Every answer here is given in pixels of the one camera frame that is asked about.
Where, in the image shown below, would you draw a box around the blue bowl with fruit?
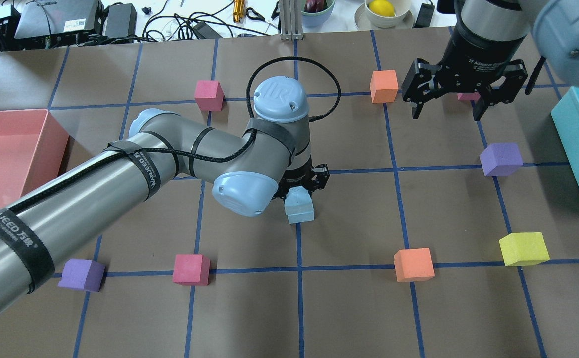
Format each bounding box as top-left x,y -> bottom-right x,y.
301,0 -> 336,28

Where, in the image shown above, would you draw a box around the white bowl with lemon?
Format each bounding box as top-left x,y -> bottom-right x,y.
355,0 -> 414,30

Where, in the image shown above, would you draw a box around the black power adapter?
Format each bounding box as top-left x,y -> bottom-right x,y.
102,3 -> 137,38

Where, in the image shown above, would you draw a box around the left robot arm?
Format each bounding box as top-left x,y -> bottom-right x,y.
0,76 -> 327,314

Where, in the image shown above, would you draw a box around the light blue foam block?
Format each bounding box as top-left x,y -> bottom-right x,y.
284,186 -> 314,214
285,201 -> 315,224

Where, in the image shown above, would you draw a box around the orange foam block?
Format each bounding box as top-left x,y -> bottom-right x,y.
370,69 -> 399,104
394,248 -> 435,283

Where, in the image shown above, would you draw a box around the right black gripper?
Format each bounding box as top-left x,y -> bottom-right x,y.
402,35 -> 527,121

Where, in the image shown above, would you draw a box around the pink foam block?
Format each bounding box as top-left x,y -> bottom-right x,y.
172,254 -> 211,286
456,91 -> 481,102
194,80 -> 224,112

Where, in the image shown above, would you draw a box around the far purple foam block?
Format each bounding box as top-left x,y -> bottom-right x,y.
479,142 -> 524,177

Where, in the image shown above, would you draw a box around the black handled scissors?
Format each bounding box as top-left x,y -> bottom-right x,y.
245,7 -> 280,22

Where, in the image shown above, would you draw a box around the yellow foam block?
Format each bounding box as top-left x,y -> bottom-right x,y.
499,233 -> 551,267

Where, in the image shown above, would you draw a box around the aluminium frame post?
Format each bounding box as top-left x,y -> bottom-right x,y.
279,0 -> 304,41

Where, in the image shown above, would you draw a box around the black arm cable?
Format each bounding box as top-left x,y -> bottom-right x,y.
0,57 -> 342,234

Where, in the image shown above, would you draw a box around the far pink foam block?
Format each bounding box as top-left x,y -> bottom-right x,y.
456,91 -> 481,102

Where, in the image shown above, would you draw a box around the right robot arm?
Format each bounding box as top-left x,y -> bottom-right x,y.
402,0 -> 579,121

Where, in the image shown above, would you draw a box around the pink plastic tray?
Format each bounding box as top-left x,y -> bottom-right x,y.
0,109 -> 69,209

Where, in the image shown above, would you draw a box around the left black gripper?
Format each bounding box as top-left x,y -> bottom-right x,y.
276,158 -> 330,199

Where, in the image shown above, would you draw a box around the purple foam block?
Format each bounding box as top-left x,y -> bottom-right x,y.
58,258 -> 106,292
479,142 -> 524,177

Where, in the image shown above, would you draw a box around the brass cylinder tool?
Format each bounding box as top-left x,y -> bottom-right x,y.
232,0 -> 246,23

